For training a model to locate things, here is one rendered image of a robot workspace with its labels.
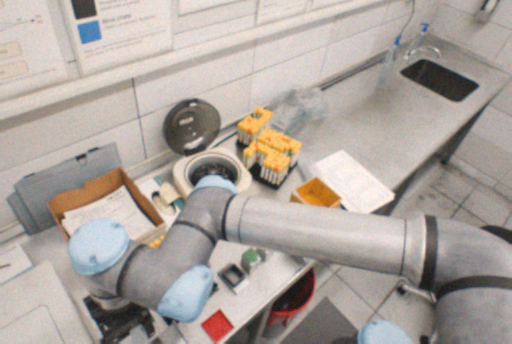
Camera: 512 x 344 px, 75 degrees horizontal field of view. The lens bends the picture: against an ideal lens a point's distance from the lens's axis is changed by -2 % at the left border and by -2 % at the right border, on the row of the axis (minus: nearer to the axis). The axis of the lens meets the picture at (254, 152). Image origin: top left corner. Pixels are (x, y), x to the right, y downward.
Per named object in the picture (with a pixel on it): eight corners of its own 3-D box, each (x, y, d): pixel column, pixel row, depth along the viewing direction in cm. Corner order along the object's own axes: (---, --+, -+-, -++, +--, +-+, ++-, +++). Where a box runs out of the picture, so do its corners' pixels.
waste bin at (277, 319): (261, 366, 163) (274, 336, 133) (215, 308, 181) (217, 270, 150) (311, 315, 184) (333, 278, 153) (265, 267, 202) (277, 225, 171)
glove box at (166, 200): (171, 247, 109) (169, 231, 103) (134, 200, 121) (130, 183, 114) (202, 227, 116) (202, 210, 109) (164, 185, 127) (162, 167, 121)
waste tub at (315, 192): (311, 233, 119) (318, 217, 112) (286, 208, 125) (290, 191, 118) (336, 215, 125) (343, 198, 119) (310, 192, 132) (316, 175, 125)
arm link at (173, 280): (226, 239, 47) (156, 213, 49) (190, 316, 40) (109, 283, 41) (224, 264, 53) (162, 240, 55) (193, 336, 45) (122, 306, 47)
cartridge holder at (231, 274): (236, 295, 100) (237, 290, 98) (217, 274, 104) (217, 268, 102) (249, 284, 103) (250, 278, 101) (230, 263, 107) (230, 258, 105)
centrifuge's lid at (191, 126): (162, 110, 107) (153, 99, 113) (171, 169, 123) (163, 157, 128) (221, 94, 117) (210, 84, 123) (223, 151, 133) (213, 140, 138)
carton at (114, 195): (97, 296, 96) (84, 271, 85) (58, 228, 110) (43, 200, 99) (171, 248, 109) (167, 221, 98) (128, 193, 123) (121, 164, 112)
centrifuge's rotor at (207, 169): (203, 208, 115) (203, 194, 110) (184, 178, 124) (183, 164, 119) (241, 191, 122) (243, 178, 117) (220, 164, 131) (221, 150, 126)
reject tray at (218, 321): (215, 345, 90) (215, 344, 89) (200, 324, 93) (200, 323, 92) (234, 327, 93) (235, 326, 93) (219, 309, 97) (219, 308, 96)
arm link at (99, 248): (107, 276, 40) (48, 251, 42) (122, 311, 48) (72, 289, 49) (142, 225, 46) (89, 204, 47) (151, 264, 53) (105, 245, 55)
